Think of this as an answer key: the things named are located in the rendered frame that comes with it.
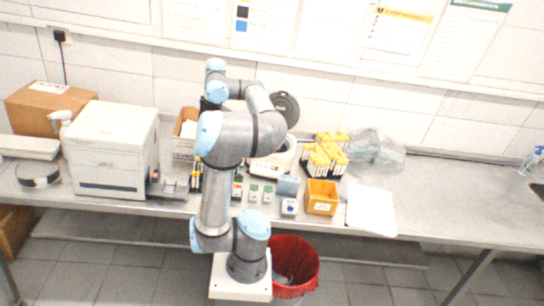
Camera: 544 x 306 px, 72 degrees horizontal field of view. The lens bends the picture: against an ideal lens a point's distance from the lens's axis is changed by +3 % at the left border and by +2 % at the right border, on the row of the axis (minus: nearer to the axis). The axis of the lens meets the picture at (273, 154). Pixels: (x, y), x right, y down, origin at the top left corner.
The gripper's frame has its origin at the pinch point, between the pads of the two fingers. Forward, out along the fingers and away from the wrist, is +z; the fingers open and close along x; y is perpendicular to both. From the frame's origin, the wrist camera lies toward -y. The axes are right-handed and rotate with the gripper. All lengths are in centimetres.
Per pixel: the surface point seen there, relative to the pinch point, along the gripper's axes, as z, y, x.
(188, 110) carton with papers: 13.3, 18.6, -44.2
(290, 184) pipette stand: 18.1, -35.5, 0.3
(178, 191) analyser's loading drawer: 22.0, 12.9, 9.0
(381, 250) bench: 86, -110, -27
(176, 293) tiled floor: 113, 15, -1
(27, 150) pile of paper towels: 22, 80, -6
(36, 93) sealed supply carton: 7, 85, -31
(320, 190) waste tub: 22, -51, -3
